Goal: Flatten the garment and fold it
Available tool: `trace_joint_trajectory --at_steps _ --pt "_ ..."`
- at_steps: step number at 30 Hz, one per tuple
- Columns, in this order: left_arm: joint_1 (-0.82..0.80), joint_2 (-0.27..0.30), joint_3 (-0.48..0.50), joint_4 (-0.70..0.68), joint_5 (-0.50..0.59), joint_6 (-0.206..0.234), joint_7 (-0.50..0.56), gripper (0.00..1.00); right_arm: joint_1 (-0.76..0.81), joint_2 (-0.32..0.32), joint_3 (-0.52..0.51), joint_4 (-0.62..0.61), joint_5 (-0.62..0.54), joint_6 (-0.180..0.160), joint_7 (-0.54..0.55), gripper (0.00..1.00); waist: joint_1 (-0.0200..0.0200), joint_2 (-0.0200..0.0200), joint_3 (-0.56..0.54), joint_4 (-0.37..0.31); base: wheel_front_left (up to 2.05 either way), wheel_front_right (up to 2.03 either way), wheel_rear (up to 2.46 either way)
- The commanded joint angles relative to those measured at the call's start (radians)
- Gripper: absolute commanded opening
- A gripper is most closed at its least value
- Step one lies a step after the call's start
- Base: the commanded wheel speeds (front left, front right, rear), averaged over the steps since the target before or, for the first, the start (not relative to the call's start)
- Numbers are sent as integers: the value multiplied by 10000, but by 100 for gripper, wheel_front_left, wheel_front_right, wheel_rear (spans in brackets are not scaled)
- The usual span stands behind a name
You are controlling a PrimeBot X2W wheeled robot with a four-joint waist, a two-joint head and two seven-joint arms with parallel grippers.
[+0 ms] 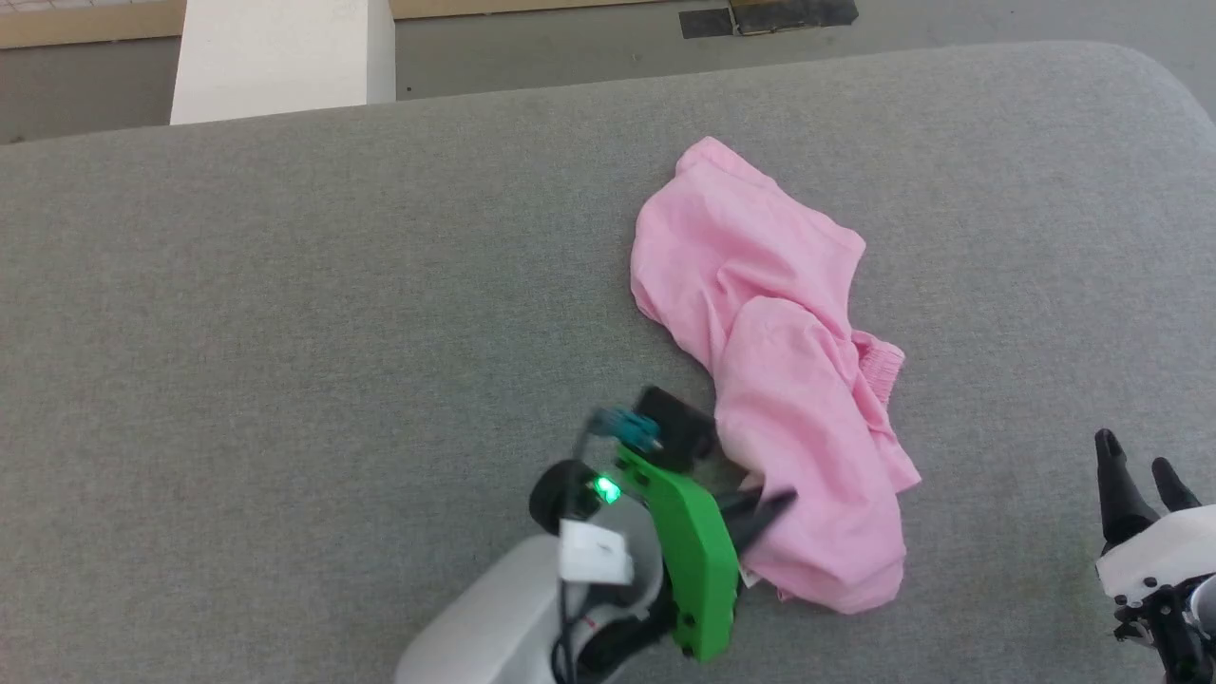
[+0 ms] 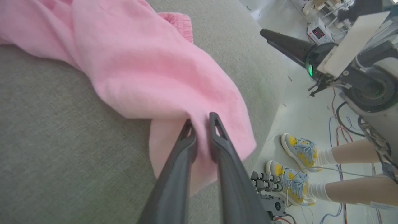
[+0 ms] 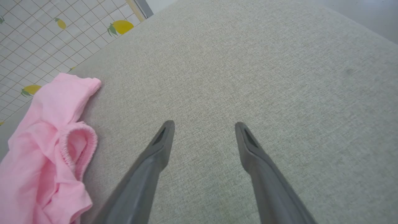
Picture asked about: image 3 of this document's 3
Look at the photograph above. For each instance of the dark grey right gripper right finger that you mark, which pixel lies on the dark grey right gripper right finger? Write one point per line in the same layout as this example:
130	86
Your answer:
273	193

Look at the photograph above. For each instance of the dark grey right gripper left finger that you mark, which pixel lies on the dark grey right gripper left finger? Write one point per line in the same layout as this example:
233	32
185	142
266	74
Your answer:
140	186

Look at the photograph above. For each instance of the pink garment with elastic waistband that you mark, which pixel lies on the pink garment with elastic waistband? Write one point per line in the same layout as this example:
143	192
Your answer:
40	155

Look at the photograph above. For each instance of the grey fabric sofa cushion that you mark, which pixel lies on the grey fabric sofa cushion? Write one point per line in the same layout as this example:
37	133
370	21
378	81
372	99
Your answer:
224	74

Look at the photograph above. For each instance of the light wooden partition frame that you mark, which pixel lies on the light wooden partition frame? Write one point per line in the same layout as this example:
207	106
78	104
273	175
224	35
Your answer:
135	9

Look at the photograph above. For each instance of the grey metal post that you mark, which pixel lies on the grey metal post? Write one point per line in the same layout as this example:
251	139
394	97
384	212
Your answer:
144	6

